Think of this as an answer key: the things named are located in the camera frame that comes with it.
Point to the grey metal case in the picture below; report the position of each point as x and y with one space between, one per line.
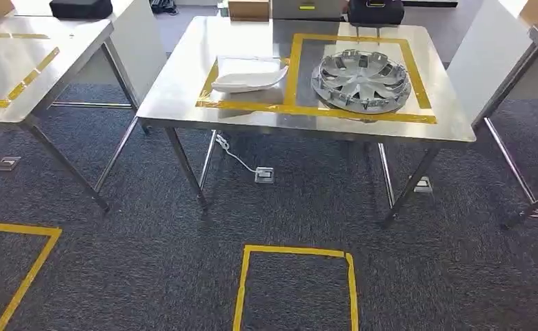
305 11

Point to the steel floor outlet plate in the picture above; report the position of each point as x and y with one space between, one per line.
264 175
423 184
7 163

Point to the silver wheel cover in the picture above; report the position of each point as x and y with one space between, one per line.
360 82

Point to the yellow floor tape square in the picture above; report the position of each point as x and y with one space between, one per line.
240 292
31 269

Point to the white partition panel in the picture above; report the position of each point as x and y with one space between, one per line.
136 45
488 68

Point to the white plastic shell part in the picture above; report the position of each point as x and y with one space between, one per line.
250 82

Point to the black bag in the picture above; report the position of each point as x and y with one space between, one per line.
376 13
81 8

